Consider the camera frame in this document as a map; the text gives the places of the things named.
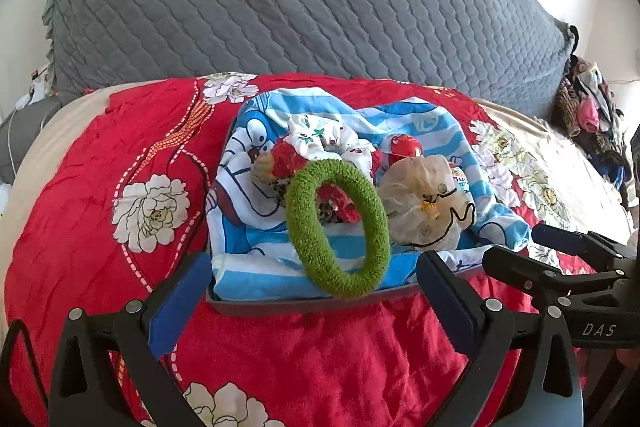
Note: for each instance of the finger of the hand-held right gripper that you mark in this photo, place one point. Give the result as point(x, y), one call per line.
point(520, 272)
point(560, 239)

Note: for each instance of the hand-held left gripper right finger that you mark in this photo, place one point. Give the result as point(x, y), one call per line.
point(445, 294)

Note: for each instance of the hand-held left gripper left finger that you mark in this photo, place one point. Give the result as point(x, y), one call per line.
point(175, 302)

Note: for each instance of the beige organza scrunchie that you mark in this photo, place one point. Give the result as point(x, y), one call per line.
point(425, 187)

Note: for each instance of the chocolate egg with blue half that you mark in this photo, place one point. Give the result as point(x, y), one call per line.
point(460, 179)

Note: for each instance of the grey cardboard box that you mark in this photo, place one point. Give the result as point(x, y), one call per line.
point(300, 305)

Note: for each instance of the leopard print scrunchie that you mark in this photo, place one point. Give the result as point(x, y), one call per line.
point(327, 209)

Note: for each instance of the chocolate egg with red half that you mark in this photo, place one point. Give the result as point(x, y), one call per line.
point(405, 147)

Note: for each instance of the blue striped cartoon cloth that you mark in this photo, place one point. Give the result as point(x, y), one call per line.
point(250, 277)

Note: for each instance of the pile of clothes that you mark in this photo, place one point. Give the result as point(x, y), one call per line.
point(585, 107)

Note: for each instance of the red floral blanket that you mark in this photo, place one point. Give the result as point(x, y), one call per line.
point(75, 167)

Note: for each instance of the grey side cushion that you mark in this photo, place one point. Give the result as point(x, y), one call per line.
point(20, 142)

